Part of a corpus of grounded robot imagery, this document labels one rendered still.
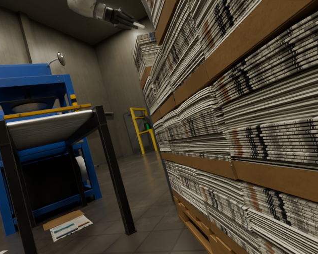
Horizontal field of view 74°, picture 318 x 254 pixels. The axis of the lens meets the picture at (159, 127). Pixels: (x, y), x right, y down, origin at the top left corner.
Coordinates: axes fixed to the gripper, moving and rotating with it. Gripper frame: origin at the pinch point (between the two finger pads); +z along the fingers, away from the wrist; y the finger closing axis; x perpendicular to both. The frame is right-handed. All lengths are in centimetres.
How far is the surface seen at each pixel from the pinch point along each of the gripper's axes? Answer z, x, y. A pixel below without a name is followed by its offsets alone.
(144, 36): 4.7, 19.2, 11.0
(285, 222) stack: 36, 104, 59
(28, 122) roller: -42, 10, 72
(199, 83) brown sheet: 21, 82, 38
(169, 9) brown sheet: 9, 73, 19
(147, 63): 10.0, 21.0, 24.2
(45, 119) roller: -35, 7, 69
